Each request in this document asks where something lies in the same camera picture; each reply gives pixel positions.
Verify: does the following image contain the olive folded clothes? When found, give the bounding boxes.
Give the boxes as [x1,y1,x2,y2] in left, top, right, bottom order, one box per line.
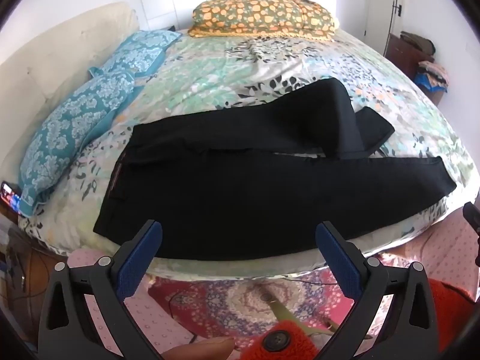
[399,32,436,55]

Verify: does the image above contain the patterned pink rug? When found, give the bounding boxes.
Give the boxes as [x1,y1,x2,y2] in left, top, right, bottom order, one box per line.
[148,273,376,350]

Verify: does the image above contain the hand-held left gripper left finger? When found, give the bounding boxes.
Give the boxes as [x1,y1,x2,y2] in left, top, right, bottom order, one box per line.
[37,219,166,360]

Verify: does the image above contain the cream padded headboard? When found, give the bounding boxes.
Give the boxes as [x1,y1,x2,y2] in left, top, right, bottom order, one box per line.
[0,2,140,181]

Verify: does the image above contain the person's orange fuzzy sweater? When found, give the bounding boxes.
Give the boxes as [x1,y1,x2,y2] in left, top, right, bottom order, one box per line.
[240,279,474,360]

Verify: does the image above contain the pile of mixed clothes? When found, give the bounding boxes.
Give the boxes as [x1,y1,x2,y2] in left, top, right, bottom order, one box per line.
[414,60,449,93]

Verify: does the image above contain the floral leaf print bedcover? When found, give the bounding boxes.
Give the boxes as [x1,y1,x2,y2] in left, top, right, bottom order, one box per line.
[17,28,480,282]

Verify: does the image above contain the person's left hand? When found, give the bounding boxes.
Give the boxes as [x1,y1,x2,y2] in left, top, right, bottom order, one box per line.
[160,337,235,360]

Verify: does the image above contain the black pants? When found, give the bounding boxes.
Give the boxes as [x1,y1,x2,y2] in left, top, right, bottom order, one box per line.
[93,78,457,261]

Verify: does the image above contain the dark wooden cabinet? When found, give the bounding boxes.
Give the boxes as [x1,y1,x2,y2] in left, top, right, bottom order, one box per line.
[384,33,436,80]

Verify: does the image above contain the smartphone with lit screen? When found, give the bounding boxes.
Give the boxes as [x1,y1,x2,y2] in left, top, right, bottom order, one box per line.
[0,181,22,216]

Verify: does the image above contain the orange floral pillow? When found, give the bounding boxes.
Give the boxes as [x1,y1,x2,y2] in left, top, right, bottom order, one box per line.
[187,0,340,42]

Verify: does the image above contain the wooden bedside table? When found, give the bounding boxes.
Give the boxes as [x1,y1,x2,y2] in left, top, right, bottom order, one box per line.
[0,214,70,346]

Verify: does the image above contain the blue floral pillow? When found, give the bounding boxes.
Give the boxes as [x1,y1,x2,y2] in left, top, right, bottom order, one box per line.
[19,71,145,216]
[88,29,183,80]

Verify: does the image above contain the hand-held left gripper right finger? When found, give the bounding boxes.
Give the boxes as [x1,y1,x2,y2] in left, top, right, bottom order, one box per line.
[315,220,439,360]

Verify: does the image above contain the white door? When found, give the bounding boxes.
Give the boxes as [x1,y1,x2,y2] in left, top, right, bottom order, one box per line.
[362,0,409,58]

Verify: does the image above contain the pink dotted bed sheet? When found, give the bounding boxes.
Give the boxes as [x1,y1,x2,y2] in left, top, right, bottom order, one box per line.
[69,210,480,360]

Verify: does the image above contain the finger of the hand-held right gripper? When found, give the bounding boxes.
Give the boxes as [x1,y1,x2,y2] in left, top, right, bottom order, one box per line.
[462,202,480,267]

